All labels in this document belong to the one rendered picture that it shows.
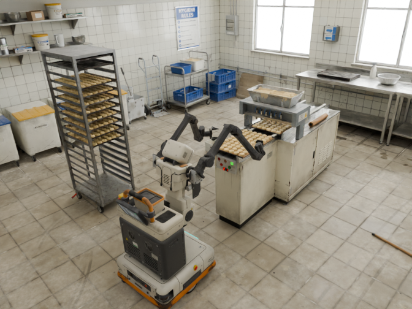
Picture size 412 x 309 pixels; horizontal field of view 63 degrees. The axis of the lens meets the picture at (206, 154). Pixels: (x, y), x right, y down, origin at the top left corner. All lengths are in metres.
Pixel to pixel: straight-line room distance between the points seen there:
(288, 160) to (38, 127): 3.75
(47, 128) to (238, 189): 3.40
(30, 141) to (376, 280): 4.85
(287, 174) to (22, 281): 2.85
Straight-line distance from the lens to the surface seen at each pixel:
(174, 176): 2.70
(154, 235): 2.62
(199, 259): 3.06
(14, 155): 5.79
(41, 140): 5.83
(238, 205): 3.56
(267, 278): 3.30
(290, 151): 3.80
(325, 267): 3.51
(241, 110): 3.97
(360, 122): 6.29
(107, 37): 6.76
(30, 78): 6.27
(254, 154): 3.05
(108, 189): 4.40
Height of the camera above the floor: 2.38
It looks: 27 degrees down
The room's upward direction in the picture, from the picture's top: 2 degrees counter-clockwise
